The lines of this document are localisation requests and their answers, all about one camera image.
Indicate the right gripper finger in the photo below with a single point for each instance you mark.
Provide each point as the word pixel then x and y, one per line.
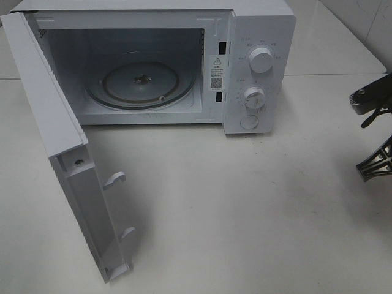
pixel 377 164

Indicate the round white door button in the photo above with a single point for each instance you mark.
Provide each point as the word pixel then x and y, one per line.
pixel 249 122

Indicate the white microwave knob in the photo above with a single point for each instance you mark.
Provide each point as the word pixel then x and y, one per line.
pixel 254 98
pixel 261 59

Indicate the white microwave door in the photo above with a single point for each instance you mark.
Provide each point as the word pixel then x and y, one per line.
pixel 66 145

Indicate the white microwave oven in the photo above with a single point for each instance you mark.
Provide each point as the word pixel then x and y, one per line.
pixel 87 35

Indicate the white warning label sticker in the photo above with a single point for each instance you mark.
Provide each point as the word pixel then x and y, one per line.
pixel 216 71

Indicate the glass microwave turntable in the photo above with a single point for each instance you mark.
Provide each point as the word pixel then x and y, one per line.
pixel 139 85

